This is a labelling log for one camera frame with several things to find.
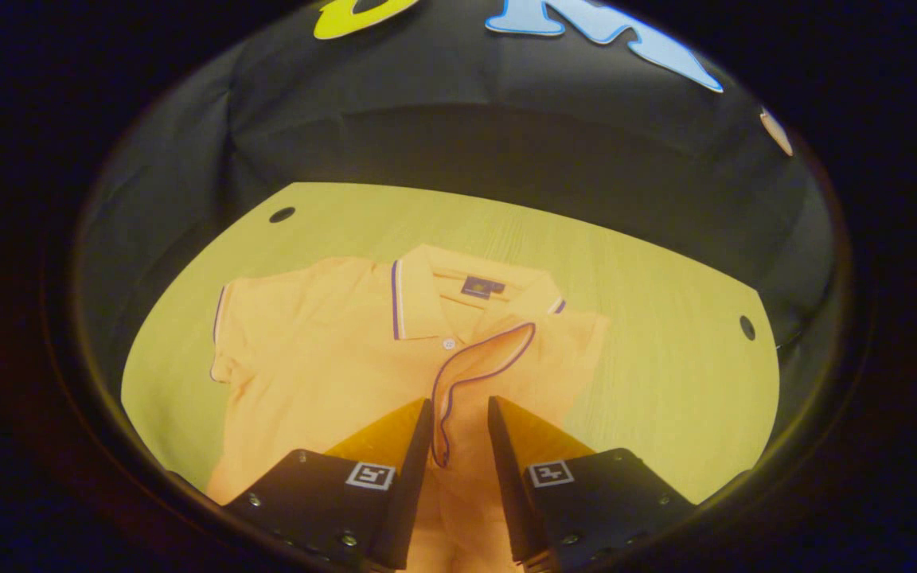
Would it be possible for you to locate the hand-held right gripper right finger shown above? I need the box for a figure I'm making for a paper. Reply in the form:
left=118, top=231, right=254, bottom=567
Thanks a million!
left=487, top=396, right=698, bottom=573

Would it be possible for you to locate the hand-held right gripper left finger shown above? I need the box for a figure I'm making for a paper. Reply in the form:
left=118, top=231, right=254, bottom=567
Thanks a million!
left=224, top=397, right=435, bottom=572

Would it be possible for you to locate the orange T-shirt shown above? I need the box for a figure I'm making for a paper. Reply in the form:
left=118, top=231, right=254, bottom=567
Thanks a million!
left=205, top=243, right=611, bottom=573

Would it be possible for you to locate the black backdrop cloth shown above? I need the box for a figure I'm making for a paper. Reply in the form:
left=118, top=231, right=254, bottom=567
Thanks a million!
left=76, top=0, right=849, bottom=446

